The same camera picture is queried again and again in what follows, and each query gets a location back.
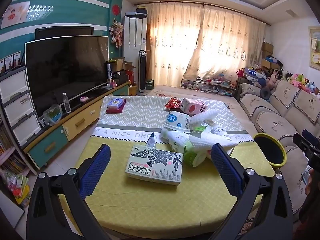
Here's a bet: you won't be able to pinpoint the clear plastic bag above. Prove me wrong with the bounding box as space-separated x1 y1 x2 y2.
43 104 63 126

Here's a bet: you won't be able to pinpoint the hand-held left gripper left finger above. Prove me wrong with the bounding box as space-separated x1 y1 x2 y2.
26 144 111 240

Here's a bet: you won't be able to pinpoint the hanging flower ornament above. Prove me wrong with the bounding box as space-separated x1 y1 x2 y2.
109 19 125 48

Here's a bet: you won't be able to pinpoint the large curved television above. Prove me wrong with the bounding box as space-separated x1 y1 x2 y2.
24 35 110 117

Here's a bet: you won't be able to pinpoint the clear water bottle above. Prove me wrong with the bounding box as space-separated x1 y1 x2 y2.
62 93 71 113

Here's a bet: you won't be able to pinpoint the green capped plastic bottle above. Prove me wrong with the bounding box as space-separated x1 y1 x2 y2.
191 122 213 138

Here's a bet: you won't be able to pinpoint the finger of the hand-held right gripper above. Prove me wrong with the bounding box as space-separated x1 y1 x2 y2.
292 133 320 157
302 129 320 144

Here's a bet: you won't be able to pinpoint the framed photos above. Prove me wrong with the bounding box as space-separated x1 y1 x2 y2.
0 51 22 74

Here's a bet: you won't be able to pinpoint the pile of plush toys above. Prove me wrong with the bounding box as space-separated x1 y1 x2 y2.
265 66 320 98

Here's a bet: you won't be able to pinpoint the beige floral rug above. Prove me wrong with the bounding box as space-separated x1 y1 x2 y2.
147 84 240 107

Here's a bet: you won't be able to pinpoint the framed landscape picture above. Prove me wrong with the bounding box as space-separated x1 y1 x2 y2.
309 26 320 70

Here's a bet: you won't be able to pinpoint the stacked cardboard boxes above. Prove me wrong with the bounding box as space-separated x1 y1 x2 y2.
261 42 275 68

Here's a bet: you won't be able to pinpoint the black monitor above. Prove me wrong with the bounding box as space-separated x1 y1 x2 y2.
35 26 94 40

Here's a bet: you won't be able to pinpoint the white towel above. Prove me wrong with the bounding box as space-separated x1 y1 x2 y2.
189 109 239 155

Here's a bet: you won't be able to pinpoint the red snack packet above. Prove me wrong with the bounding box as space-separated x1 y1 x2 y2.
164 97 184 113

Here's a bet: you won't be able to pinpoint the shelf of books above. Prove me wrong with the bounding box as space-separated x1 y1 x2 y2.
0 122 32 207

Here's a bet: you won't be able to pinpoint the cardboard boxes on cabinet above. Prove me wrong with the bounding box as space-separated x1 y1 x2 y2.
109 57 137 85

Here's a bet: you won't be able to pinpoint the small white bottle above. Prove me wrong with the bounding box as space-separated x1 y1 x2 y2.
211 125 232 141

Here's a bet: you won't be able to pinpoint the pink milk carton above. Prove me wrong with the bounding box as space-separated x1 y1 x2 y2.
180 98 207 117

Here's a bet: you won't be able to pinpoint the person's right forearm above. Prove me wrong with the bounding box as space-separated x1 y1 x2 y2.
299 171 320 222

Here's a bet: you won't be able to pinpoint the blue card box on red box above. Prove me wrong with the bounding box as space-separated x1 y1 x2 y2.
106 104 126 114

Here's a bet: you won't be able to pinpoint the black tower fan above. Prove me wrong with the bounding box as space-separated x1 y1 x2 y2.
138 50 147 93

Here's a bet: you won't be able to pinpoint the child drawing wall poster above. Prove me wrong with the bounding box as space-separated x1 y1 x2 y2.
1 1 31 29

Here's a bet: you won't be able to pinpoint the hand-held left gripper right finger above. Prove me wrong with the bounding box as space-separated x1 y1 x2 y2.
211 144 293 240

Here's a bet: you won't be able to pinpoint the cream embroidered curtains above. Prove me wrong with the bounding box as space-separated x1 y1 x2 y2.
146 2 266 90

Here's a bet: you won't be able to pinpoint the white plastic drawer unit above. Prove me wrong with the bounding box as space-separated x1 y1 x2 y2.
0 66 43 150

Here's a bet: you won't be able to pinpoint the beige sofa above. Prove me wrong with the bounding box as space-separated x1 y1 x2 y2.
235 79 320 222

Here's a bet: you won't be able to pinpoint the black bin with yellow rim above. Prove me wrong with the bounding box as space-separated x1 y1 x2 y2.
252 133 287 168

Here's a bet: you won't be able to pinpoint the white blue yogurt cup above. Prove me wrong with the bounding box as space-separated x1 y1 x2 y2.
162 110 190 133

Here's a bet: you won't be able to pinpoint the teal yellow television cabinet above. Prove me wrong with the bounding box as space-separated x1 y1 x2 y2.
24 81 132 170

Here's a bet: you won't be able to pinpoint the white bottle with green print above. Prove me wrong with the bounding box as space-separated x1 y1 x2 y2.
160 127 193 152

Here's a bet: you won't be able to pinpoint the white standing air conditioner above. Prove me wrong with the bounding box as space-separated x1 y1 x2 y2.
122 11 148 96

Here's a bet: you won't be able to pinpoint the floral print tissue box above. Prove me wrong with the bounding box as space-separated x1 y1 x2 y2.
125 131 183 186

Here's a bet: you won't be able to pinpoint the low glass table with clutter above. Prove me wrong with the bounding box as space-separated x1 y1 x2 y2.
181 76 237 97

